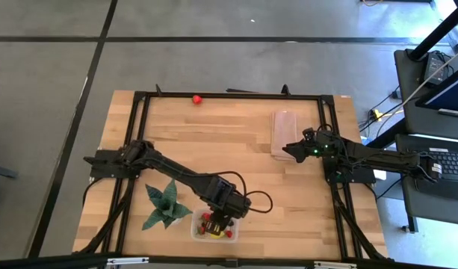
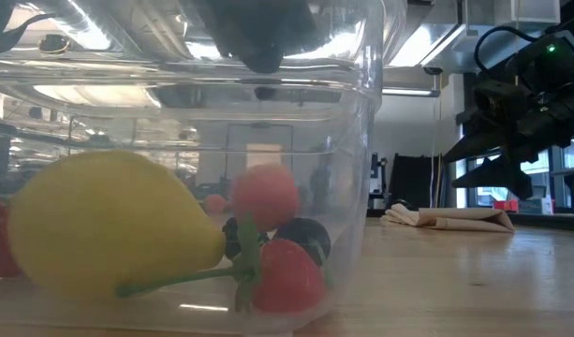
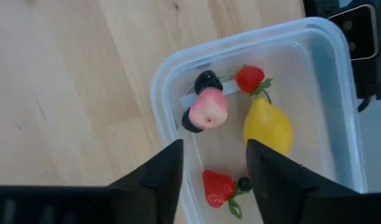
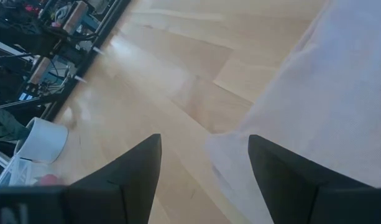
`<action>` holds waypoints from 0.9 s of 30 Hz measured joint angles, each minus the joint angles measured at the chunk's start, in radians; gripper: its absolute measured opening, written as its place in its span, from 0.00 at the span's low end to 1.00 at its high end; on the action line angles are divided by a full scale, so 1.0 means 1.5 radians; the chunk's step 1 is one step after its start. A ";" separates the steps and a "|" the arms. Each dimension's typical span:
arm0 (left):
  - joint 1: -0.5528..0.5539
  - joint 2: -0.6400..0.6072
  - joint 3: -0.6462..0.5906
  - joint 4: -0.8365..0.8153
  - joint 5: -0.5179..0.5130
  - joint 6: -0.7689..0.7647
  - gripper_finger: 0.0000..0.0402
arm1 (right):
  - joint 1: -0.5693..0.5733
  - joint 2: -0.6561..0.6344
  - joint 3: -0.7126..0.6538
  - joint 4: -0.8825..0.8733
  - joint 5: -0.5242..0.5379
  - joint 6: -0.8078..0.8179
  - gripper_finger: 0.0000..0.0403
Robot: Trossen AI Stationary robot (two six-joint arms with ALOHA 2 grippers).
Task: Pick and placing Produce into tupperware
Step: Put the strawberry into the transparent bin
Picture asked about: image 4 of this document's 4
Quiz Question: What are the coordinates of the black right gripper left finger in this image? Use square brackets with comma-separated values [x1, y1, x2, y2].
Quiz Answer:
[0, 133, 163, 224]

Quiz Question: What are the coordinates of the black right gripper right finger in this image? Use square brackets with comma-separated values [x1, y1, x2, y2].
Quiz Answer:
[247, 134, 381, 224]

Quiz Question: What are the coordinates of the clear plastic tupperware container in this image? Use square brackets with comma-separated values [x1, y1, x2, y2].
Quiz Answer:
[0, 154, 68, 187]

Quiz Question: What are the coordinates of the red strawberry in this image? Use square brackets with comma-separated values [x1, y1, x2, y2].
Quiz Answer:
[37, 174, 63, 187]

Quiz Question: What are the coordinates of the white cup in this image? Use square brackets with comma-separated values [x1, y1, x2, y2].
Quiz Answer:
[14, 116, 70, 165]

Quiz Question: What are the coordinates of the folded beige towel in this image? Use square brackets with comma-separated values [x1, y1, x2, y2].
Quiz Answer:
[204, 0, 381, 224]

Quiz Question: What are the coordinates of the green artificial plant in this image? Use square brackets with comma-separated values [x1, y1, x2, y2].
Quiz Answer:
[0, 94, 32, 143]

